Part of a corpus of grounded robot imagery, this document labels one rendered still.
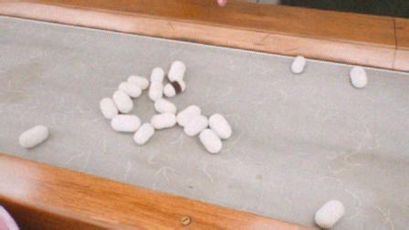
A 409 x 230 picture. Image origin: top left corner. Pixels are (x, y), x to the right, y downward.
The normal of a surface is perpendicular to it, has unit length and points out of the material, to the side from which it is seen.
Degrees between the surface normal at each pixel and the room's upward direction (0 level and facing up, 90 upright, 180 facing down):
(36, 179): 0
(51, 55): 0
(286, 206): 0
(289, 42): 45
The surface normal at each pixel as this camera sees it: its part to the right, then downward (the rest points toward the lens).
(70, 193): -0.04, -0.72
